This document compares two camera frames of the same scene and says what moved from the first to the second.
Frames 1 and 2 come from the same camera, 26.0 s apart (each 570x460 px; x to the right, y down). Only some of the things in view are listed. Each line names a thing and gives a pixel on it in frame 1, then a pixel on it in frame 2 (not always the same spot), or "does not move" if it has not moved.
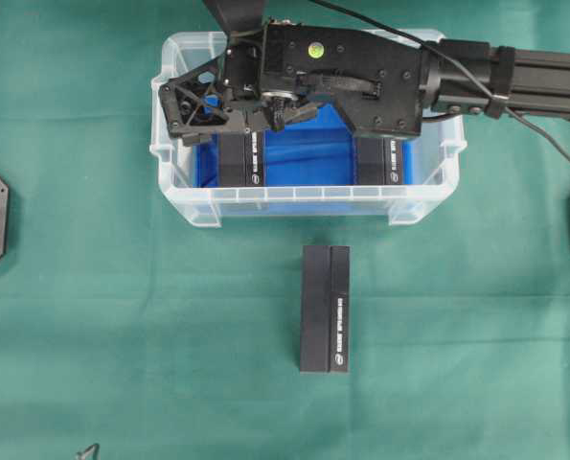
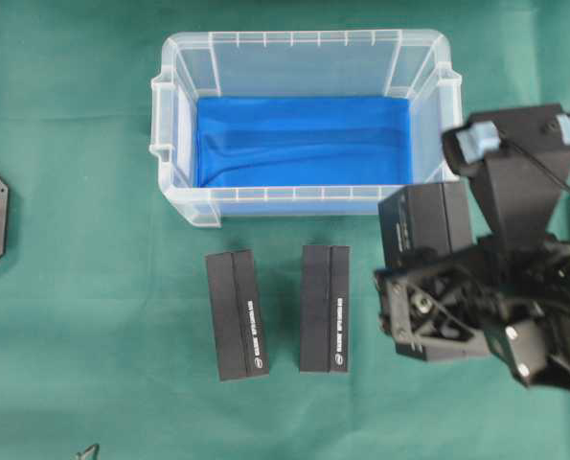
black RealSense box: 242,158 → 239,336
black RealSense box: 377,161 → 422,218
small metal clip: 90,453 does not move
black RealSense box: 325,310 does not move
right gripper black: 377,80 → 516,158
